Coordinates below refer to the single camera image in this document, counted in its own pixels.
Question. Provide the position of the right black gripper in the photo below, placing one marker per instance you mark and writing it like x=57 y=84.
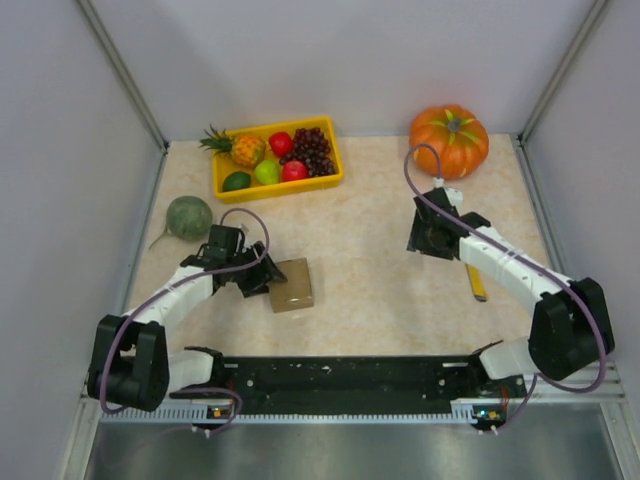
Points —
x=417 y=241

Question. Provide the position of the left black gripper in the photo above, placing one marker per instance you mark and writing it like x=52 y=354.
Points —
x=264 y=272

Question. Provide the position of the brown cardboard express box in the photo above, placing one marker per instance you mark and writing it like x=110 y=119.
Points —
x=296 y=291

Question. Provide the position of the yellow utility knife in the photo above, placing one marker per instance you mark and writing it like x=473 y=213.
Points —
x=477 y=287

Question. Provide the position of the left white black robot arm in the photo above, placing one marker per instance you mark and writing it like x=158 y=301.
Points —
x=131 y=366

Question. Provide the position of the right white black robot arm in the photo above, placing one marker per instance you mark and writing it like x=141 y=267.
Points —
x=570 y=323

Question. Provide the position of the orange toy pumpkin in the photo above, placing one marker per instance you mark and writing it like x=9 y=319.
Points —
x=459 y=138

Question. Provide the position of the green toy lime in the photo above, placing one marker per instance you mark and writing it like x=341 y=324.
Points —
x=237 y=180

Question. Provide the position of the green toy melon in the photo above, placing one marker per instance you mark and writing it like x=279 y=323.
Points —
x=187 y=218

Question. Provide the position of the green toy pear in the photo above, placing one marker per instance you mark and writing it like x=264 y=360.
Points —
x=267 y=172

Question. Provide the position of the red toy apple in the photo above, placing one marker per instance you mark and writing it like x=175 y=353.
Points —
x=294 y=170

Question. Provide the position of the yellow plastic tray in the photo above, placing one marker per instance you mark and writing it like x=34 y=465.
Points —
x=222 y=165

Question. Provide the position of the toy pineapple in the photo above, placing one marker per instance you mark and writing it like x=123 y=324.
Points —
x=245 y=150

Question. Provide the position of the red toy tomato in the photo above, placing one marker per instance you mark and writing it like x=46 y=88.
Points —
x=281 y=144

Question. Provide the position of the purple toy grapes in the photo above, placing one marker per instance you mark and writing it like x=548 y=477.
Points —
x=313 y=149

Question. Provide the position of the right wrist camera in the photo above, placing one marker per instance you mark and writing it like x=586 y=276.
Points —
x=454 y=196

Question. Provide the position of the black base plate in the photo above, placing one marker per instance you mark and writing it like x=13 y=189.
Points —
x=357 y=385

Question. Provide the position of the aluminium rail frame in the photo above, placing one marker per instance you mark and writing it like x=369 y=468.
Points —
x=242 y=405

